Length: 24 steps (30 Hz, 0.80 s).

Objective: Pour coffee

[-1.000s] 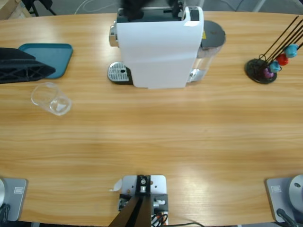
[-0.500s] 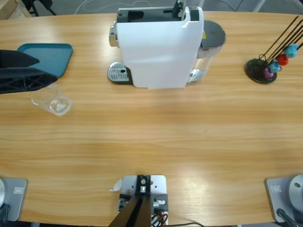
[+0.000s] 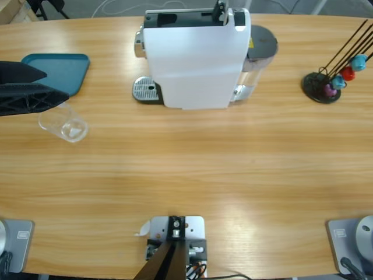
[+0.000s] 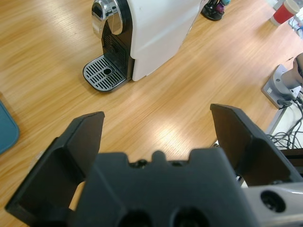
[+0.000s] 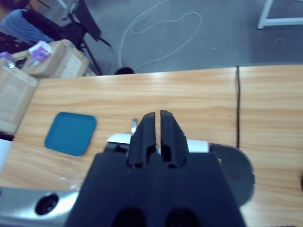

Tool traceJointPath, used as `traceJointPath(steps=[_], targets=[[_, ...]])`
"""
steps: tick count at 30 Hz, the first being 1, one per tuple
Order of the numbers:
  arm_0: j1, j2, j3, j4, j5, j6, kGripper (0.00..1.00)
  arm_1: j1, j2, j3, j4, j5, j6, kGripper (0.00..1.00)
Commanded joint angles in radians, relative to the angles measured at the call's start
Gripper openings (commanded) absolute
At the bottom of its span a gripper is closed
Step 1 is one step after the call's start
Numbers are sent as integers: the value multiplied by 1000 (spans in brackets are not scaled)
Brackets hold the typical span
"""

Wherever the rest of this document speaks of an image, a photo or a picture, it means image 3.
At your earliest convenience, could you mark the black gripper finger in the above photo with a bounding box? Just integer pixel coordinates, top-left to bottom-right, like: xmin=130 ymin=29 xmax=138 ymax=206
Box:
xmin=0 ymin=83 xmax=70 ymax=117
xmin=0 ymin=60 xmax=48 ymax=86

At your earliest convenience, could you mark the clear glass cup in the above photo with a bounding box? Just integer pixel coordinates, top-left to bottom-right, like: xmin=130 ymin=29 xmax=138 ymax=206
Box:
xmin=37 ymin=101 xmax=89 ymax=144

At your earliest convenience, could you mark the white capsule coffee machine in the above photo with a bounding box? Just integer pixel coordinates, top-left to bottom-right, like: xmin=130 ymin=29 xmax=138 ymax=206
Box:
xmin=132 ymin=0 xmax=252 ymax=111

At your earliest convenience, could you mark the purple coffee capsule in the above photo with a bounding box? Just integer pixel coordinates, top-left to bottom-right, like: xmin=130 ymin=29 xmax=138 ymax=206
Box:
xmin=323 ymin=83 xmax=339 ymax=97

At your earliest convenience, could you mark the small blue coffee capsule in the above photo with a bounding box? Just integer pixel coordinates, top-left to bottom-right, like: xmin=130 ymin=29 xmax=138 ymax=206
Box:
xmin=331 ymin=75 xmax=347 ymax=90

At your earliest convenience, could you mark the red coffee capsule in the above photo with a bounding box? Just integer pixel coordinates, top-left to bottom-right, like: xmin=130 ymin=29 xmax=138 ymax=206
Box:
xmin=339 ymin=66 xmax=356 ymax=82

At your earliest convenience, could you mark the large blue coffee capsule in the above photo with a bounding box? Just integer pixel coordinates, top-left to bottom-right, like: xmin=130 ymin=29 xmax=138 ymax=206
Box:
xmin=349 ymin=54 xmax=367 ymax=72

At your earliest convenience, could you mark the teal plastic tray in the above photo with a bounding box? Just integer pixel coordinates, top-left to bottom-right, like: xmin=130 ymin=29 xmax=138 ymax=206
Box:
xmin=20 ymin=53 xmax=91 ymax=97

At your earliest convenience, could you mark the brown cardboard box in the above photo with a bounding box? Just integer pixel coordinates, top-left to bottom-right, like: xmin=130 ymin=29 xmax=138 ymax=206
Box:
xmin=0 ymin=0 xmax=38 ymax=26

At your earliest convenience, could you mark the white tape tab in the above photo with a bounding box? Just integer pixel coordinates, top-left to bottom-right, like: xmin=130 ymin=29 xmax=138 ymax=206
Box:
xmin=133 ymin=220 xmax=152 ymax=237

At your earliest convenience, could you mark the clear water tank black lid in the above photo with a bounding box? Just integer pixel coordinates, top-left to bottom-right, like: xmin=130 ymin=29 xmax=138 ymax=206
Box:
xmin=230 ymin=24 xmax=279 ymax=103

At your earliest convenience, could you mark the black capsule holder with rods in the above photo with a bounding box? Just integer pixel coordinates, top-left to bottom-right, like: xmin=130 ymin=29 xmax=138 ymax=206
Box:
xmin=301 ymin=19 xmax=373 ymax=104

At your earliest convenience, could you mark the black chair frame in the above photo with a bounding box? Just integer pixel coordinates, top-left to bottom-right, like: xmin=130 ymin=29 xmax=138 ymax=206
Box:
xmin=25 ymin=0 xmax=71 ymax=20

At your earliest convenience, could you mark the white floor cable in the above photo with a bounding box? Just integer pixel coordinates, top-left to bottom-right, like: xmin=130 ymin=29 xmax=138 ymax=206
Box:
xmin=92 ymin=0 xmax=189 ymax=16

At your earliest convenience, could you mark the arm grey base plate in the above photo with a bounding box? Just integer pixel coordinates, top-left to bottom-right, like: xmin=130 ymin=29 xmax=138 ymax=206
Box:
xmin=325 ymin=215 xmax=373 ymax=275
xmin=0 ymin=219 xmax=35 ymax=274

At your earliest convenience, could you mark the black base cable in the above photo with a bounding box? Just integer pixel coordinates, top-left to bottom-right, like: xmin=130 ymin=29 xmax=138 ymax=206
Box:
xmin=0 ymin=251 xmax=13 ymax=274
xmin=340 ymin=256 xmax=367 ymax=280

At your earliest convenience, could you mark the white mount block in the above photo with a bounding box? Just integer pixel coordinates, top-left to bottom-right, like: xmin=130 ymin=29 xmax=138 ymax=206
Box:
xmin=145 ymin=215 xmax=208 ymax=280

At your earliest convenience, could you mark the dark camera post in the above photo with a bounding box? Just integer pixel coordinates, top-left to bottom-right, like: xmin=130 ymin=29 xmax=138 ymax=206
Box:
xmin=134 ymin=215 xmax=187 ymax=280

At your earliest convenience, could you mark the black cable under mount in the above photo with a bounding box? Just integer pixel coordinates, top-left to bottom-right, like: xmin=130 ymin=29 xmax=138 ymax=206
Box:
xmin=203 ymin=272 xmax=251 ymax=280

